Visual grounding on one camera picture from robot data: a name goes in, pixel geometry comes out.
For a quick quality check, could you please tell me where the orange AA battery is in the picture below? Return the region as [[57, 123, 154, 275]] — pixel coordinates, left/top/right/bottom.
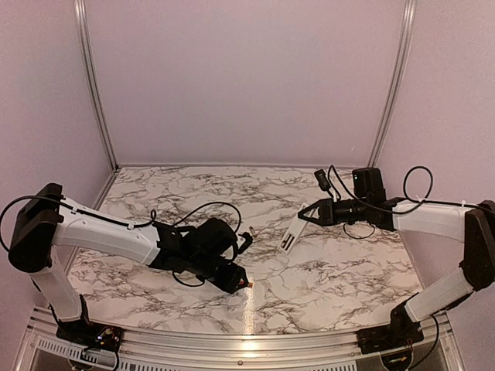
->
[[237, 282, 254, 289]]

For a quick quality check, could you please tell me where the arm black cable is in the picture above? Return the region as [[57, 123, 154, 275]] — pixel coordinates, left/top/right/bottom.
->
[[401, 165, 434, 204], [148, 201, 243, 237]]

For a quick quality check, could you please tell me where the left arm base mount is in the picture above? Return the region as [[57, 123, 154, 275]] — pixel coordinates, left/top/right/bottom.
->
[[56, 322, 124, 352]]

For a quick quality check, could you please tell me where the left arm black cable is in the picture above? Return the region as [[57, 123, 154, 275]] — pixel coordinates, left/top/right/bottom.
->
[[148, 201, 243, 237]]

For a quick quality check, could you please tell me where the white remote control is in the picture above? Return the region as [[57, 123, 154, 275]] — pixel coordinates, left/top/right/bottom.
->
[[278, 216, 307, 254]]

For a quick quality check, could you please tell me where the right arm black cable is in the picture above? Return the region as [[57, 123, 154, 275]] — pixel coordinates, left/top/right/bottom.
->
[[401, 165, 434, 204]]

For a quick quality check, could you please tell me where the aluminium frame post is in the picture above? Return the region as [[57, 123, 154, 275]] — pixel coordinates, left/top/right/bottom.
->
[[73, 0, 119, 172], [367, 0, 418, 167]]

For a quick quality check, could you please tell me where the left aluminium frame post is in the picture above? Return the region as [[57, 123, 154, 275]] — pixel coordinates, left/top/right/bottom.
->
[[73, 0, 119, 172]]

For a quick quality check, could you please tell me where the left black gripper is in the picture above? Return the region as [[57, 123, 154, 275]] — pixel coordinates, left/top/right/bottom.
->
[[189, 253, 251, 294]]

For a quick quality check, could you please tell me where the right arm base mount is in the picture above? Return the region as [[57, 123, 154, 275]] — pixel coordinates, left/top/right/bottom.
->
[[357, 325, 425, 354]]

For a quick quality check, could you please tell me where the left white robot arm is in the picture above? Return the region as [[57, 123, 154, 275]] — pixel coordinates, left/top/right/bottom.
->
[[2, 183, 252, 344]]

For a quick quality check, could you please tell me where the front aluminium rail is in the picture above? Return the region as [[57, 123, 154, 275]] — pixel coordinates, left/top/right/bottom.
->
[[13, 308, 465, 370]]

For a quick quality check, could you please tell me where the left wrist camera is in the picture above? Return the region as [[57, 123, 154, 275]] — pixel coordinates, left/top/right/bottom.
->
[[234, 232, 253, 255]]

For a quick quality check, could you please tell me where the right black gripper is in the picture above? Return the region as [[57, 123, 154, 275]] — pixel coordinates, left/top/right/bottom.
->
[[298, 197, 370, 226]]

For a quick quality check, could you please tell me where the right aluminium frame post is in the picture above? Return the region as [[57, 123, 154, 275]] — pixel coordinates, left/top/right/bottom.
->
[[367, 0, 418, 167]]

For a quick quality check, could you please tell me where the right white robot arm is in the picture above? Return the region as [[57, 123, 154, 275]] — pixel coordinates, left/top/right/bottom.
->
[[298, 166, 494, 346]]

